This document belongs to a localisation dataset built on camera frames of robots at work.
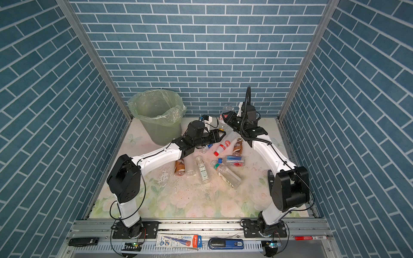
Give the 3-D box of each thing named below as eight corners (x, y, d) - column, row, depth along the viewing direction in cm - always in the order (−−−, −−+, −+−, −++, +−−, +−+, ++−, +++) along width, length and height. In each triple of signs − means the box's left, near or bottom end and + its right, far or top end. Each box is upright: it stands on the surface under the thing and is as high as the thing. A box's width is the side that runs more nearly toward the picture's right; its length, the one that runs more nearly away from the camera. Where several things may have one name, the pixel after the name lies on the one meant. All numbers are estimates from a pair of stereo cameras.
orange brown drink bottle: (175, 176, 93) (173, 172, 89) (177, 164, 98) (175, 159, 94) (184, 176, 93) (183, 172, 89) (186, 164, 98) (185, 159, 94)
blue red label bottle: (218, 167, 97) (218, 164, 94) (218, 157, 101) (218, 154, 98) (245, 167, 97) (246, 164, 94) (243, 157, 101) (244, 154, 98)
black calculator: (269, 195, 86) (271, 193, 83) (266, 172, 95) (268, 169, 92) (274, 196, 86) (277, 193, 83) (271, 173, 95) (273, 170, 92)
